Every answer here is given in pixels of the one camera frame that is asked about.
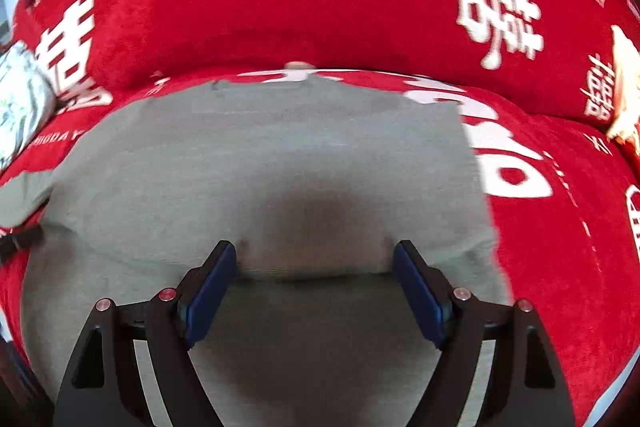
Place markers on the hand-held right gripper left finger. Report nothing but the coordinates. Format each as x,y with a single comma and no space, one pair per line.
210,302

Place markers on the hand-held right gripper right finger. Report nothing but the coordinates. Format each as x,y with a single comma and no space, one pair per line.
420,302

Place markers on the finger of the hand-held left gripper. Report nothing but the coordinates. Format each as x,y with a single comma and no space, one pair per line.
20,243

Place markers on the grey knit garment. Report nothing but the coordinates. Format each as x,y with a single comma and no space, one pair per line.
250,157

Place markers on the cream orange plush item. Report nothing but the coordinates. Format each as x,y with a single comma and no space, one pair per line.
625,82

